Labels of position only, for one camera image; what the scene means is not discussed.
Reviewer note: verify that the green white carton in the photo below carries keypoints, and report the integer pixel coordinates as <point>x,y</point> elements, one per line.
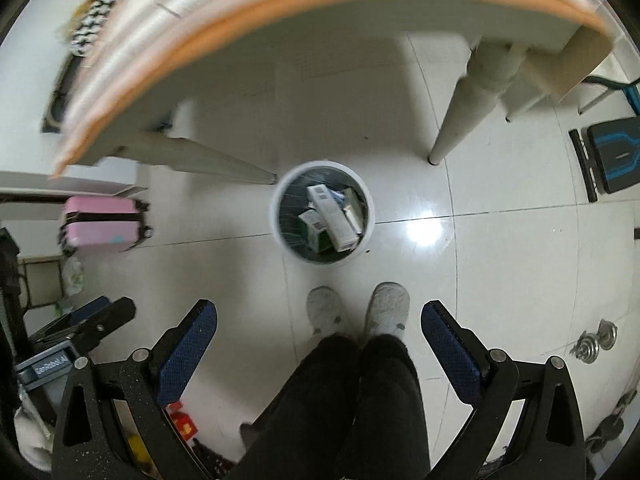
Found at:
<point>314,231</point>

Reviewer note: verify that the pink suitcase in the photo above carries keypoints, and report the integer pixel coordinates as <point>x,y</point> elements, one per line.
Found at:
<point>95,224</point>

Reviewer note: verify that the person's black trousers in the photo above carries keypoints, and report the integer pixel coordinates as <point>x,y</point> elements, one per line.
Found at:
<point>346,412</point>

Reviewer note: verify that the grey right slipper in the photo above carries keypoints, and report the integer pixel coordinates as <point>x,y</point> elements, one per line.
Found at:
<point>387,312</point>

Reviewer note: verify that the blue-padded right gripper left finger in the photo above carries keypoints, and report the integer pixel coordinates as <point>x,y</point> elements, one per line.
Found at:
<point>181,348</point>

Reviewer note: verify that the checkered black white cloth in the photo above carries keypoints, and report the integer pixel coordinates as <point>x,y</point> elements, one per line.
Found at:
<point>85,25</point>

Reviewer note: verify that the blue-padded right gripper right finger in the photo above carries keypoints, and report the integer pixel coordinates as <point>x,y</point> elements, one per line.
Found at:
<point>459,352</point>

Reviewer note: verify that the dark green suitcase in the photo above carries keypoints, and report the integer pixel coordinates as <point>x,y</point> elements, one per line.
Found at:
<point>55,110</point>

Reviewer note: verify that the white table leg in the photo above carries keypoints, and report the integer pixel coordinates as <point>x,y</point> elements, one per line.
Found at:
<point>490,71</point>

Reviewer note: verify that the round white trash bin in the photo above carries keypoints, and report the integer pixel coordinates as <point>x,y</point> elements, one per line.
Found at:
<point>291,200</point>

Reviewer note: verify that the yellow flat medicine box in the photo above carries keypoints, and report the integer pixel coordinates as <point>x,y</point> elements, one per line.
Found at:
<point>353,210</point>

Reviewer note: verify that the black blue exercise bench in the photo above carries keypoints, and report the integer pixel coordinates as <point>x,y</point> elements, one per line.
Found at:
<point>608,156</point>

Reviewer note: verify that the long white Doctor box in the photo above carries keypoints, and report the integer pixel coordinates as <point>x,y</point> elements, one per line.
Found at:
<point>342,236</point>

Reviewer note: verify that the small chrome dumbbell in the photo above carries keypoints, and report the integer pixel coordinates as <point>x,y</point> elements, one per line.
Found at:
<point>589,345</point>

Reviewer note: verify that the grey left slipper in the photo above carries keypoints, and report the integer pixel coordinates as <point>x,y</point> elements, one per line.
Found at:
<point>326,314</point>

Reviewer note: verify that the grey slipper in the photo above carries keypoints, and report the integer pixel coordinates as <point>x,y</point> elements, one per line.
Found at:
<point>387,312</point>
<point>326,314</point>

